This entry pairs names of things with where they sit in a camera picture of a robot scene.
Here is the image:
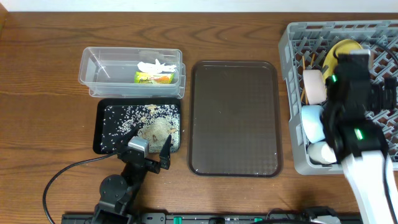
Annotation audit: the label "blue bowl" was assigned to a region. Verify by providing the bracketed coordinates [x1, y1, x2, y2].
[301, 105, 325, 143]

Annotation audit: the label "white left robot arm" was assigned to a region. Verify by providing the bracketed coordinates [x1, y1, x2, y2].
[91, 128, 172, 224]

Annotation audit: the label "white cup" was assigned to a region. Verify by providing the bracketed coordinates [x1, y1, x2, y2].
[307, 141, 337, 165]

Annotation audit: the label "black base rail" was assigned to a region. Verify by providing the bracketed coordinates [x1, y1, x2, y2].
[61, 212, 364, 224]

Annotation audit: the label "wooden chopstick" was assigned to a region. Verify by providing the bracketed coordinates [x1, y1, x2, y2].
[310, 53, 315, 67]
[300, 55, 308, 105]

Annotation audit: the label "green orange snack wrapper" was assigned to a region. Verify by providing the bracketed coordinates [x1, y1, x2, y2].
[134, 72, 174, 84]

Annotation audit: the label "clear plastic bin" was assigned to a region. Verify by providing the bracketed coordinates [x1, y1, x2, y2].
[79, 47, 186, 99]

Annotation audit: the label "white tissue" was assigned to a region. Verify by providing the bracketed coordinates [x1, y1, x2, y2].
[137, 59, 177, 74]

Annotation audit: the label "black waste tray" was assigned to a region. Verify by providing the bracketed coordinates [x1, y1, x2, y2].
[93, 97, 182, 155]

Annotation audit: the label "grey dishwasher rack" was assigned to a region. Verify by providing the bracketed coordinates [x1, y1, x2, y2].
[279, 20, 397, 175]

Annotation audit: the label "brown serving tray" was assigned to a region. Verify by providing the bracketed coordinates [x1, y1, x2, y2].
[188, 61, 283, 178]

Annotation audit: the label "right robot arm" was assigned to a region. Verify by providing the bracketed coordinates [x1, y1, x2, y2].
[321, 50, 397, 223]

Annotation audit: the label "pink bowl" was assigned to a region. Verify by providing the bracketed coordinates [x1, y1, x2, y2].
[303, 70, 326, 105]

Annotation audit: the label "spilled rice and food scraps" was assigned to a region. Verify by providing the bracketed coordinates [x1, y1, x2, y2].
[101, 104, 181, 153]

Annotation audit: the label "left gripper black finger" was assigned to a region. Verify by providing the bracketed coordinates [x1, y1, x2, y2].
[119, 126, 140, 155]
[159, 134, 172, 170]

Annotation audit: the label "yellow plate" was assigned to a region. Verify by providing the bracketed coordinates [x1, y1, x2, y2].
[322, 39, 363, 81]

